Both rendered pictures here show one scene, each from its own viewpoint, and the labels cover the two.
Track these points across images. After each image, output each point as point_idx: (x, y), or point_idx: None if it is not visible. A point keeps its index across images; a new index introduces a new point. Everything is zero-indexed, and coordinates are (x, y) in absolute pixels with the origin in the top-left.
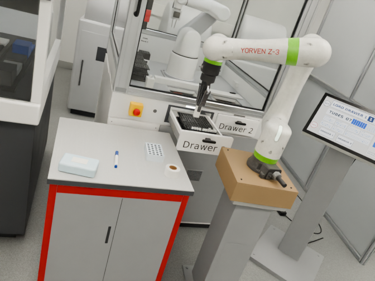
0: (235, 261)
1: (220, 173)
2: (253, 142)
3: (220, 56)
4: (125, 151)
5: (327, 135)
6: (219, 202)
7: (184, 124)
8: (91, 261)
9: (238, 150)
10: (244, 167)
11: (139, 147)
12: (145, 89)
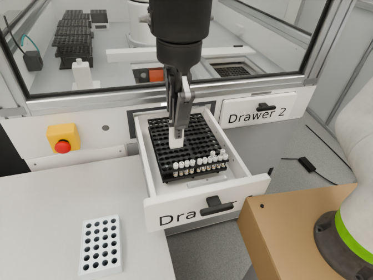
0: None
1: (252, 260)
2: (285, 124)
3: None
4: (38, 264)
5: None
6: (252, 267)
7: (160, 153)
8: None
9: (282, 197)
10: (319, 271)
11: (76, 229)
12: (65, 96)
